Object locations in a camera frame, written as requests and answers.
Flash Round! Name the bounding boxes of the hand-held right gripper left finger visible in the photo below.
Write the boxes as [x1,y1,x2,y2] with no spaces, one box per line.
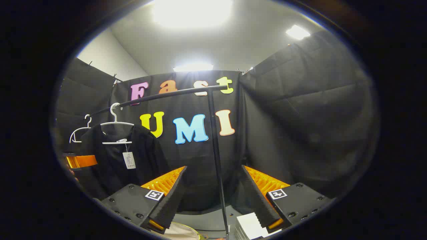
[100,166,188,234]

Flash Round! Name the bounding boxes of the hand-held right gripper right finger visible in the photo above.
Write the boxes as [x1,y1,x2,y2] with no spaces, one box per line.
[241,165,336,234]

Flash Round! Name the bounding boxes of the beige laundry hamper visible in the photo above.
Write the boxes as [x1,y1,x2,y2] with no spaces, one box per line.
[160,222,202,240]

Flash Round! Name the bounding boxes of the black knit sweater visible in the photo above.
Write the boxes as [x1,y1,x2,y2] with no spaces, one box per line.
[78,123,170,201]

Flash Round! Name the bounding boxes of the white plastic hanger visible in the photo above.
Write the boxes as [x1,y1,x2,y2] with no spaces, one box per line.
[69,114,92,144]
[100,103,135,145]

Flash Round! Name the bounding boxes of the black clothes rack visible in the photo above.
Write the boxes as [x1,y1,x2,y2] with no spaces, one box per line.
[87,85,231,240]

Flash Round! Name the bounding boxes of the black backdrop cloth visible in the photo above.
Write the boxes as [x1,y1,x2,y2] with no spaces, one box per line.
[55,30,381,214]

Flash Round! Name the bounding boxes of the ceiling light panel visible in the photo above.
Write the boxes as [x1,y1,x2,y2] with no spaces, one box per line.
[173,62,214,72]
[286,24,311,40]

